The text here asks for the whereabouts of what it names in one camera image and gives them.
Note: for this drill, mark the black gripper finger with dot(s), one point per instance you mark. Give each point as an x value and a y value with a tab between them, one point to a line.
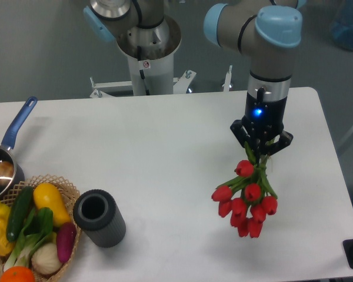
285	139
240	133

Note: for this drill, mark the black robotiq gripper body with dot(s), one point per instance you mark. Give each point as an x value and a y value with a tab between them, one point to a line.
263	121

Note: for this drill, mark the red tulip bouquet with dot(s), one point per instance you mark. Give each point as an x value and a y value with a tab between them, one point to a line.
248	198

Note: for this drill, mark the dark grey ribbed vase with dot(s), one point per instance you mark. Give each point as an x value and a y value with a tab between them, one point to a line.
97	214

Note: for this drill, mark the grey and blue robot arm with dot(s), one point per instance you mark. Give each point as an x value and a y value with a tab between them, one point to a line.
268	32

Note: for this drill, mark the blue transparent container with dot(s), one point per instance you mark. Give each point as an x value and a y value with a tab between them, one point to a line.
341	28

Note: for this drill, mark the purple eggplant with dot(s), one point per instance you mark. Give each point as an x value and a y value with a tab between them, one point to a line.
65	239

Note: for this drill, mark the yellow squash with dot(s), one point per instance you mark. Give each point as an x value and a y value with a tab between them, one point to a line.
48	195

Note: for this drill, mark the green bok choy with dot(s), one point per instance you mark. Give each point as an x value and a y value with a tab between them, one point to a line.
37	229

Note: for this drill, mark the white garlic bulb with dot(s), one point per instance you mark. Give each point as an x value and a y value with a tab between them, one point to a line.
45	260

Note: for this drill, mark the green cucumber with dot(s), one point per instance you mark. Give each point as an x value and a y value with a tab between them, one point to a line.
18	213

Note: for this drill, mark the brown bread bun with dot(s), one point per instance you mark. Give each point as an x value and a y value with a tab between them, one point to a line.
6	173

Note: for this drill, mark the orange fruit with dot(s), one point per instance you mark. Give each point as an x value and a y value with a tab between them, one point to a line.
17	274

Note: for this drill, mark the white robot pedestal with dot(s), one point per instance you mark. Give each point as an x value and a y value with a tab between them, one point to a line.
150	57

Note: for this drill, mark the blue handled saucepan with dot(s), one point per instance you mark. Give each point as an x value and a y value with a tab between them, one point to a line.
8	143

